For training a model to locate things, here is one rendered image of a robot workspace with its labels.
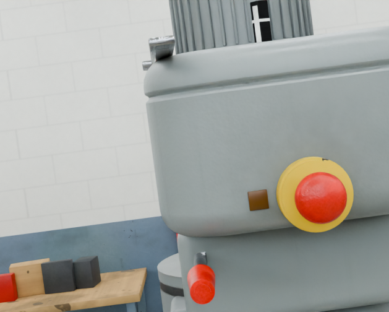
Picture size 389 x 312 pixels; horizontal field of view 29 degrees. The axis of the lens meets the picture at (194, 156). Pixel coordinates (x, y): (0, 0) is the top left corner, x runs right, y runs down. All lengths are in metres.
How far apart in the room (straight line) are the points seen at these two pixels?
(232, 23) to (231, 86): 0.39
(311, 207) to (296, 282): 0.17
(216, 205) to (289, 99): 0.11
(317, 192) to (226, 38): 0.46
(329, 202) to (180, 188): 0.13
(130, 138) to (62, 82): 0.59
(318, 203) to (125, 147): 4.50
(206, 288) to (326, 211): 0.11
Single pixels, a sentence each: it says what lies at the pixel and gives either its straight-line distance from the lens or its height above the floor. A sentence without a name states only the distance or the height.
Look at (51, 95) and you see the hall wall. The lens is 5.12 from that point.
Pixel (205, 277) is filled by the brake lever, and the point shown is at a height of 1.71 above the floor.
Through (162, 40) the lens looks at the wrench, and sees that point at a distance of 0.56.
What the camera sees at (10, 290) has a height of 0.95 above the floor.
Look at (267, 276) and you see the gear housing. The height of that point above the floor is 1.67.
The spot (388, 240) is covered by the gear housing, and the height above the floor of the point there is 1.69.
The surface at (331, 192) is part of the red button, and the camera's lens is 0.58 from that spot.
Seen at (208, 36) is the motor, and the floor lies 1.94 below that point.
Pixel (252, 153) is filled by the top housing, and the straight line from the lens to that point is 0.62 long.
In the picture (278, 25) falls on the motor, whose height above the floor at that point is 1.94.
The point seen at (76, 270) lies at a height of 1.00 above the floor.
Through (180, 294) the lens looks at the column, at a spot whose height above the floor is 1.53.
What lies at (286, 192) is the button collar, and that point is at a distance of 0.60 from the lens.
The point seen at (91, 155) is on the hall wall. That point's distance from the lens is 5.08.
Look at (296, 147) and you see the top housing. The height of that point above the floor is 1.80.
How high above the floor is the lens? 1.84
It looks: 3 degrees down
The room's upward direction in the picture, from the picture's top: 7 degrees counter-clockwise
